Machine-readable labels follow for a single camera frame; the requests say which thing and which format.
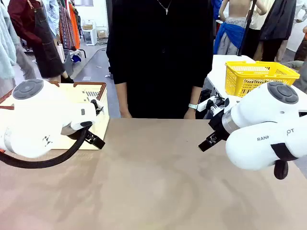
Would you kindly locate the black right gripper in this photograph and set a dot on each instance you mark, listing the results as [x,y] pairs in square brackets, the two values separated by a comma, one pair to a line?
[219,124]

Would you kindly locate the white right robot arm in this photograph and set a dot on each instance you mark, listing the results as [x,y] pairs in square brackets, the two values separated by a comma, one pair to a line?
[259,115]

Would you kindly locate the person's right forearm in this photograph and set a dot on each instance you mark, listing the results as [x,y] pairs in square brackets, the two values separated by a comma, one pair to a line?
[121,95]

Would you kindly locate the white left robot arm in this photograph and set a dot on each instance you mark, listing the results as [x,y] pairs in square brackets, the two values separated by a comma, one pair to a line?
[36,124]

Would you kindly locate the person's left forearm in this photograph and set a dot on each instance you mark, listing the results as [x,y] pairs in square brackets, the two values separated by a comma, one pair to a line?
[196,94]

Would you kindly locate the cream basket brown rim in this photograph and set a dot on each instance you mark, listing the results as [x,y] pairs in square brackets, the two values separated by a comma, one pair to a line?
[103,122]

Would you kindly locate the yellow plastic basket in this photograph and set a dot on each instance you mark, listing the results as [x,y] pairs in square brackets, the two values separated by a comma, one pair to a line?
[239,79]

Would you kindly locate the person's left hand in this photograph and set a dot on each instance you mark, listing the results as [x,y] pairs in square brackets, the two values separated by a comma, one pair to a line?
[190,114]

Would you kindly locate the person's right hand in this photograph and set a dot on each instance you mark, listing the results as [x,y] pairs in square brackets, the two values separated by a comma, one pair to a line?
[126,114]

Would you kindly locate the silver wristwatch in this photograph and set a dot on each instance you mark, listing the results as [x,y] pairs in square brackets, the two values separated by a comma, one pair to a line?
[193,106]

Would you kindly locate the white side table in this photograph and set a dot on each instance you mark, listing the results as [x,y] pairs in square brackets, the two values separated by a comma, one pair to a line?
[218,69]

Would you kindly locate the blue cloth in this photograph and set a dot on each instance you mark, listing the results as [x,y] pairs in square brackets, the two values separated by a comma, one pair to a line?
[76,58]

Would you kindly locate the person torso black sweater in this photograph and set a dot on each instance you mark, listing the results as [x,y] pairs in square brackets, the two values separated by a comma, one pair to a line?
[156,60]

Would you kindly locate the small white cabinet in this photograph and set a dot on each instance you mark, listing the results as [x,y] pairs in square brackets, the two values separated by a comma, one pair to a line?
[90,36]

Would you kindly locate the mannequin with dark apron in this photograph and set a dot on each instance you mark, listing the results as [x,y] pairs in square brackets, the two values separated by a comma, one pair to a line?
[45,48]

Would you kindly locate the cardboard box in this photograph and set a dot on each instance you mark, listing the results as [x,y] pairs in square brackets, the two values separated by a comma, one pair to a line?
[102,33]

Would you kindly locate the mannequin with blue skirt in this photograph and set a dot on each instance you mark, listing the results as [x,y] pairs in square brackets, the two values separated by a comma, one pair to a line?
[230,33]

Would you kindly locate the orange hanging garment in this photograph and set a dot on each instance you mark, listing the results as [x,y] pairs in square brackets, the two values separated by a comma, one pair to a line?
[74,26]

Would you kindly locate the patterned hanging garment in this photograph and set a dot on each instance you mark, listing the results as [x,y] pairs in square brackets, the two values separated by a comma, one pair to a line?
[66,26]

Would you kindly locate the black tripod pole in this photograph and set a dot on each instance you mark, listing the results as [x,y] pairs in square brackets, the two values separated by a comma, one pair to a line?
[245,31]

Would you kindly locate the pale blue fuzzy garment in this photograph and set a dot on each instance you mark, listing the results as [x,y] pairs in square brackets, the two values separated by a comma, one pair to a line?
[6,48]

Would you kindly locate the light blue shirt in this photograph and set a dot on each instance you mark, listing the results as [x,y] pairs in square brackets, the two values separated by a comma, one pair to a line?
[52,16]

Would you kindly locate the brown garment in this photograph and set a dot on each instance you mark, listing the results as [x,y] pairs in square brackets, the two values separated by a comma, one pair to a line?
[302,45]

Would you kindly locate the cream shirt mannequin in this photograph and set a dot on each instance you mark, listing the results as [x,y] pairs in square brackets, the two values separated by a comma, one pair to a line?
[260,14]

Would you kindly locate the dark jacket mannequin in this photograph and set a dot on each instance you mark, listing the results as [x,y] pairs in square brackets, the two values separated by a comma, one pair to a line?
[278,21]

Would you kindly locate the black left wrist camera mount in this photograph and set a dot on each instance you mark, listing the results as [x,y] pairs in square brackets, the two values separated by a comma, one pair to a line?
[97,107]

